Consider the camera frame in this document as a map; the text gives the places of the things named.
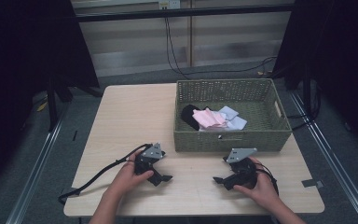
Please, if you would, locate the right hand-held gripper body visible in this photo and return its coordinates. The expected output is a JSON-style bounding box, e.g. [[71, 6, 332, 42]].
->
[[225, 147, 259, 189]]

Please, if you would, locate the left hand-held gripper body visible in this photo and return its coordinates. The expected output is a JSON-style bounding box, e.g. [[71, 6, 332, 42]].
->
[[132, 142, 166, 185]]

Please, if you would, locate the person's right hand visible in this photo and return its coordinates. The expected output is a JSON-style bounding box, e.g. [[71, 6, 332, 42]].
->
[[232, 156, 282, 215]]

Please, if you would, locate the person's left hand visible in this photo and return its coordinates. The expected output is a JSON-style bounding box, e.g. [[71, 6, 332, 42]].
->
[[109, 150, 155, 198]]

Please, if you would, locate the green woven basket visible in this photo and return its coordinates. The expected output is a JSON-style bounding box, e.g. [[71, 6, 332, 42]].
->
[[172, 77, 294, 153]]

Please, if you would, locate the light blue cloth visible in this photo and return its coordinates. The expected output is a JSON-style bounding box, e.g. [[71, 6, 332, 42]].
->
[[226, 115, 249, 132], [217, 105, 240, 121]]

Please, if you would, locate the black cloth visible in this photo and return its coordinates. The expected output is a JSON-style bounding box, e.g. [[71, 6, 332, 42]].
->
[[180, 104, 213, 132]]

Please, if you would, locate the pink cloth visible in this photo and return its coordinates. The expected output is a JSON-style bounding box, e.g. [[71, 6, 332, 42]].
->
[[192, 107, 228, 130]]

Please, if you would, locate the black metal stand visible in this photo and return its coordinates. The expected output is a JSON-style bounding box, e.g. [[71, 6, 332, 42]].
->
[[46, 77, 59, 133]]

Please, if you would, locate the black curtain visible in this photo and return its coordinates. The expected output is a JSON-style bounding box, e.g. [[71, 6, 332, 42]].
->
[[0, 0, 101, 200], [271, 0, 358, 158]]

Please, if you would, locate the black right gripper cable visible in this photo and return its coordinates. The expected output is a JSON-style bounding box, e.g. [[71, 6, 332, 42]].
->
[[254, 161, 280, 198]]

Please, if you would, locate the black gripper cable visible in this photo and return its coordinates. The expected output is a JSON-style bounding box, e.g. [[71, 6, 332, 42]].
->
[[57, 143, 154, 205], [254, 161, 280, 198]]

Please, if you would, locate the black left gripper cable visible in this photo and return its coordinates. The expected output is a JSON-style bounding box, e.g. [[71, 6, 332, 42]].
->
[[57, 143, 154, 205]]

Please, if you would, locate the black floor cable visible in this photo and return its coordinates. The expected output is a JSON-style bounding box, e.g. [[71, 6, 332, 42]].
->
[[286, 88, 322, 132]]

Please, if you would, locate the metal floor rail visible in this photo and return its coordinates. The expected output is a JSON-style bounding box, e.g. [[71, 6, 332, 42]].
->
[[288, 91, 358, 224], [5, 113, 68, 224]]

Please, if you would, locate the black hanging wall cable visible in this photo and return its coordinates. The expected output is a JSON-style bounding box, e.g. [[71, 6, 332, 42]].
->
[[163, 16, 278, 80]]

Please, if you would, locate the white wall socket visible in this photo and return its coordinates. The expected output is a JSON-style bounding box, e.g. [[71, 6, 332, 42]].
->
[[158, 0, 182, 10]]

